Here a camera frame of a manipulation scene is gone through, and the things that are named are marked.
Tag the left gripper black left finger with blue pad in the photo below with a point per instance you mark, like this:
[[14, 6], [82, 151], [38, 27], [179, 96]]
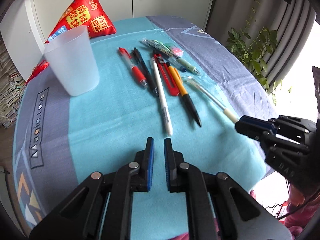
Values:
[[101, 206]]

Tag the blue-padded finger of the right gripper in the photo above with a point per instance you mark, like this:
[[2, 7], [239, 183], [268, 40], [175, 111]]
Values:
[[254, 127]]

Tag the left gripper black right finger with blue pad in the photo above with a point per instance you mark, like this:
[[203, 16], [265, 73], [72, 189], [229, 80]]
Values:
[[217, 206]]

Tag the clear pen white grip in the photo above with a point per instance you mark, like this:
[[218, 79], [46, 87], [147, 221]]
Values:
[[195, 83]]

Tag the white gel pen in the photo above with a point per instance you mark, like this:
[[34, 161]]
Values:
[[163, 102]]

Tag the orange and black pen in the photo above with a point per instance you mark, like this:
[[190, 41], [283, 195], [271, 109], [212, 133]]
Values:
[[184, 94]]

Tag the mint green gel pen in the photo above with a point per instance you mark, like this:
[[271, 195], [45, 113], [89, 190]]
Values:
[[188, 65]]

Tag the red utility knife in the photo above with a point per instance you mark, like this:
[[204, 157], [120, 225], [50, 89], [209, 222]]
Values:
[[168, 79]]

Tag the red gel pen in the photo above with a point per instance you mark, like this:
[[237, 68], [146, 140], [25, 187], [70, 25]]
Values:
[[137, 74]]

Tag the translucent white plastic cup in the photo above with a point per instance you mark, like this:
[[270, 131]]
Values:
[[71, 59]]

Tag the clear blue pen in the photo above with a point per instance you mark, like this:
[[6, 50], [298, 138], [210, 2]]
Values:
[[165, 51]]

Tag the green highlighter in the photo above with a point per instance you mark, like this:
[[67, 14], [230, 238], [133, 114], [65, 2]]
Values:
[[168, 46]]

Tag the pink sleeve forearm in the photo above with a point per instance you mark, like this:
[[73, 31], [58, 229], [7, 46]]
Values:
[[295, 212]]

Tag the green potted plant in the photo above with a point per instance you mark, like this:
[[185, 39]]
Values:
[[255, 51]]

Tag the pink eraser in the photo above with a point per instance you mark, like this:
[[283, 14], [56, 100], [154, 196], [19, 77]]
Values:
[[177, 51]]

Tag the grey curtain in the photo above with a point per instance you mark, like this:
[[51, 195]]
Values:
[[291, 19]]

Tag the stack of books on floor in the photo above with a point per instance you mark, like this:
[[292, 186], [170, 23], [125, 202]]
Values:
[[12, 86]]

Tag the red tassel with bell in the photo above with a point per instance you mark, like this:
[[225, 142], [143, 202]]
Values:
[[36, 71]]

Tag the red triangular lucky pillow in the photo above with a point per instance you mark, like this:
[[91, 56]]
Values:
[[88, 13]]

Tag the white cabinet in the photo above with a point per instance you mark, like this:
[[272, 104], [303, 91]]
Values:
[[27, 23]]

